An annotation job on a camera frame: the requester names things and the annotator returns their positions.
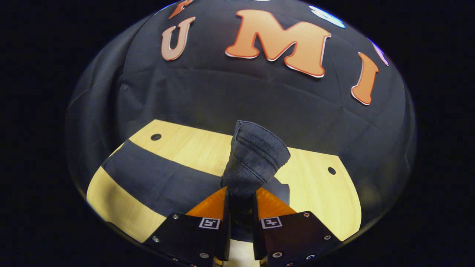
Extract dark grey jeans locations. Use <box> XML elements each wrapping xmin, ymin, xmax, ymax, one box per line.
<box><xmin>101</xmin><ymin>120</ymin><xmax>291</xmax><ymax>241</ymax></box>

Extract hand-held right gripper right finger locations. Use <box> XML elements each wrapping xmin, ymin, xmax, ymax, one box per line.
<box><xmin>253</xmin><ymin>187</ymin><xmax>342</xmax><ymax>267</ymax></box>

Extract black backdrop cloth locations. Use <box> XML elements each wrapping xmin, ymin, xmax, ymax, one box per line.
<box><xmin>66</xmin><ymin>0</ymin><xmax>416</xmax><ymax>227</ymax></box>

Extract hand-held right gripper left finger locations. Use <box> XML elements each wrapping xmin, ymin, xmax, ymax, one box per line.
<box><xmin>143</xmin><ymin>187</ymin><xmax>230</xmax><ymax>267</ymax></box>

